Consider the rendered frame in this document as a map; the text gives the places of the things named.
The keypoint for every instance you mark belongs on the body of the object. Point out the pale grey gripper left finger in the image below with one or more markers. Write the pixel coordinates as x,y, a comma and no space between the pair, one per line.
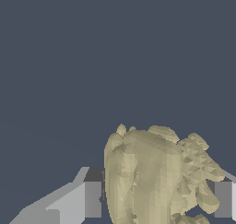
72,200

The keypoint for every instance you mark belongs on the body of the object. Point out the beige lumpy figurine object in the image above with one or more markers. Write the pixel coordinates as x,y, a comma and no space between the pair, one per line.
147,178

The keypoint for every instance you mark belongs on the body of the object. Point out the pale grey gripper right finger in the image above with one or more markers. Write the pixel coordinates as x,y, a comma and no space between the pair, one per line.
224,200

